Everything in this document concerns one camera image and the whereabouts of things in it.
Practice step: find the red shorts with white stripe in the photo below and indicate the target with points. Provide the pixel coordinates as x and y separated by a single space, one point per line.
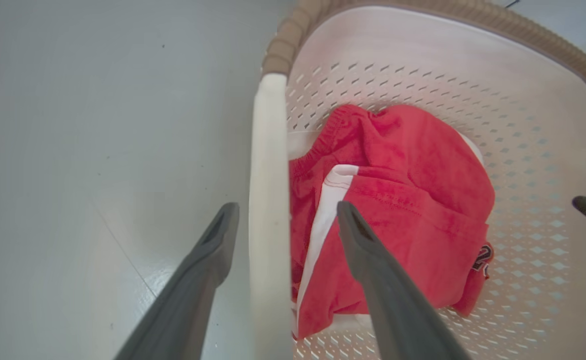
403 220

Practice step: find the white perforated plastic laundry basket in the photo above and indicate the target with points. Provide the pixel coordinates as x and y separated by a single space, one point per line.
533 150

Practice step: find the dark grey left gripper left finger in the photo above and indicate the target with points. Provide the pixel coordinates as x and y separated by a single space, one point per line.
188 295

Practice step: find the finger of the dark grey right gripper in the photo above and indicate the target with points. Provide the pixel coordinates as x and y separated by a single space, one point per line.
398 305

